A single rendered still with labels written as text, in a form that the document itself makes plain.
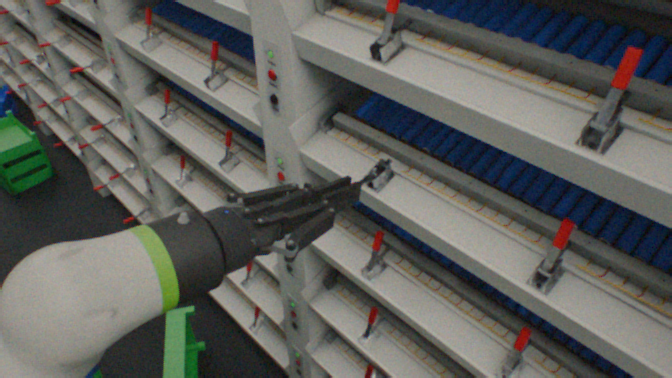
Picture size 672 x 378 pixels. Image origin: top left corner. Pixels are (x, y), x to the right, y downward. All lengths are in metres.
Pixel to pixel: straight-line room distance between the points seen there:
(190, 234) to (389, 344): 0.60
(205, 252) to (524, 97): 0.37
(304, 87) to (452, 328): 0.44
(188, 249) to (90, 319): 0.11
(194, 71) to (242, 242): 0.62
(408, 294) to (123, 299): 0.50
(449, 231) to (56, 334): 0.46
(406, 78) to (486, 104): 0.10
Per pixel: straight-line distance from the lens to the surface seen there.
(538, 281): 0.65
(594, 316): 0.64
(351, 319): 1.06
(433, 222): 0.69
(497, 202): 0.68
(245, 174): 1.10
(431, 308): 0.84
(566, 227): 0.60
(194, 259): 0.52
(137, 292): 0.50
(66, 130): 2.69
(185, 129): 1.29
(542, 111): 0.55
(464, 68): 0.61
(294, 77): 0.77
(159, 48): 1.24
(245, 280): 1.39
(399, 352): 1.02
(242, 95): 0.98
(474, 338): 0.82
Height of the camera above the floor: 1.40
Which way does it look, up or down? 38 degrees down
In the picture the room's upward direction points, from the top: straight up
